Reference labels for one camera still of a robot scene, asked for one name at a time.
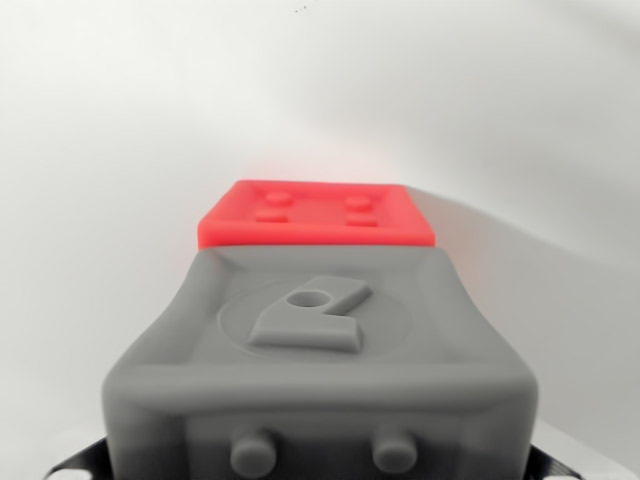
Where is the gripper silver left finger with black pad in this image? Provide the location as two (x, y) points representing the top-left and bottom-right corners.
(43, 433), (115, 480)

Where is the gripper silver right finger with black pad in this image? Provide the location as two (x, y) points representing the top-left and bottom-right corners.
(524, 442), (587, 480)

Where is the grey dice cube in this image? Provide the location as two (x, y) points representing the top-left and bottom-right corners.
(101, 245), (540, 480)

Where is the red dice cube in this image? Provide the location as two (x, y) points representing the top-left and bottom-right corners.
(197, 178), (437, 251)

